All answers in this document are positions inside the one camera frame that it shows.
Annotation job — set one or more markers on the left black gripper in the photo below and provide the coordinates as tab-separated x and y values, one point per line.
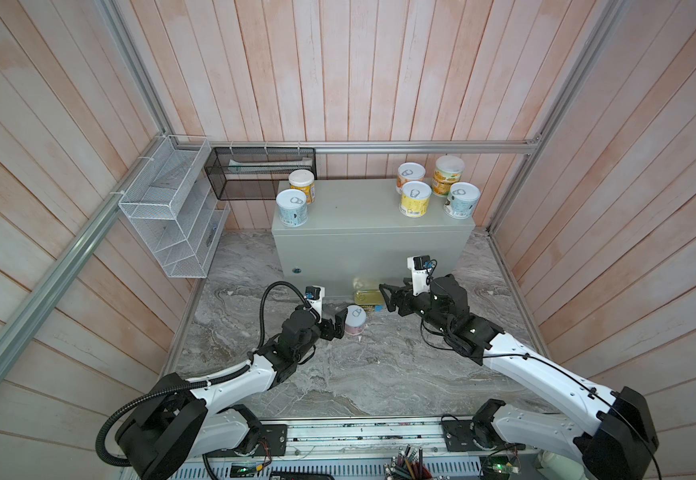
328	332

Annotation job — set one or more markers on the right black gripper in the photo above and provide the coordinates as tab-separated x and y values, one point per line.
407	296

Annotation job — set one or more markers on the white lid can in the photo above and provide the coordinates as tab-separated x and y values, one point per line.
462	200
356	319
415	198
409	171
292	207

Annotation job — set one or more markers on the gold rectangular sardine tin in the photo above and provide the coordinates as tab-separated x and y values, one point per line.
369	300

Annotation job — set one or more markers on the yellow label can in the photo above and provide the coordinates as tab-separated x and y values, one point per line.
304	181

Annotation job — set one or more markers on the orange green label can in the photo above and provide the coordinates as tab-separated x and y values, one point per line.
448	171

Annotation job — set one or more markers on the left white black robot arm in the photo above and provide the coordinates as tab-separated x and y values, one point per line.
179	419

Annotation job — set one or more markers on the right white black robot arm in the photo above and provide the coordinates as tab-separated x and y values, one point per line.
611	433

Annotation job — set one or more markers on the grey metal cabinet box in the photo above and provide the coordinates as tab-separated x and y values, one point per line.
355	238

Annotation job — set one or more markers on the black mesh basket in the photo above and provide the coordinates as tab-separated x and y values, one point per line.
254	173

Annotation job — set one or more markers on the white cylinder object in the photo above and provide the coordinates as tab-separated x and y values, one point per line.
557	467

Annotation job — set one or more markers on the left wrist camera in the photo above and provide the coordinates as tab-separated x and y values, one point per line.
314	295

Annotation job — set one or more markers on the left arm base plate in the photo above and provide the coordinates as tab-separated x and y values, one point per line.
271	438

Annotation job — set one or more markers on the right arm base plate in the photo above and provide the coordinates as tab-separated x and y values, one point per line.
476	433

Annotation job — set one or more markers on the white wire mesh shelf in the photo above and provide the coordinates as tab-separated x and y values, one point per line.
172	205

